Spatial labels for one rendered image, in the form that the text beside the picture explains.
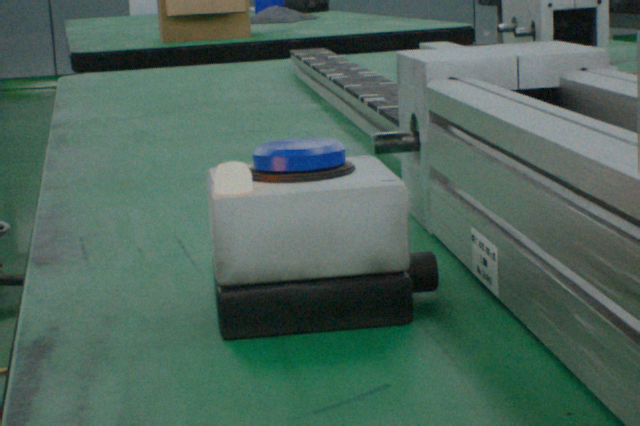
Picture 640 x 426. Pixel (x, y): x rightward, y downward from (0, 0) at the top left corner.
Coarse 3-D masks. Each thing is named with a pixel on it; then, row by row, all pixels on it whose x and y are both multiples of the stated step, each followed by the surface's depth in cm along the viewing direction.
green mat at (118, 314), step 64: (256, 64) 201; (384, 64) 186; (64, 128) 128; (128, 128) 124; (192, 128) 121; (256, 128) 118; (320, 128) 116; (64, 192) 89; (128, 192) 87; (192, 192) 85; (64, 256) 68; (128, 256) 67; (192, 256) 66; (448, 256) 63; (64, 320) 55; (128, 320) 54; (192, 320) 54; (448, 320) 51; (512, 320) 51; (64, 384) 46; (128, 384) 46; (192, 384) 45; (256, 384) 45; (320, 384) 45; (384, 384) 44; (448, 384) 44; (512, 384) 43; (576, 384) 43
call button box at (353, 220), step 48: (288, 192) 50; (336, 192) 50; (384, 192) 50; (240, 240) 50; (288, 240) 50; (336, 240) 50; (384, 240) 50; (240, 288) 50; (288, 288) 50; (336, 288) 50; (384, 288) 51; (432, 288) 54; (240, 336) 50
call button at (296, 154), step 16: (272, 144) 53; (288, 144) 53; (304, 144) 52; (320, 144) 52; (336, 144) 53; (256, 160) 52; (272, 160) 52; (288, 160) 51; (304, 160) 51; (320, 160) 52; (336, 160) 52
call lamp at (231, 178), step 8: (224, 168) 50; (232, 168) 49; (240, 168) 50; (216, 176) 50; (224, 176) 49; (232, 176) 49; (240, 176) 49; (248, 176) 50; (216, 184) 50; (224, 184) 49; (232, 184) 49; (240, 184) 50; (248, 184) 50; (216, 192) 50; (224, 192) 50; (232, 192) 49; (240, 192) 50
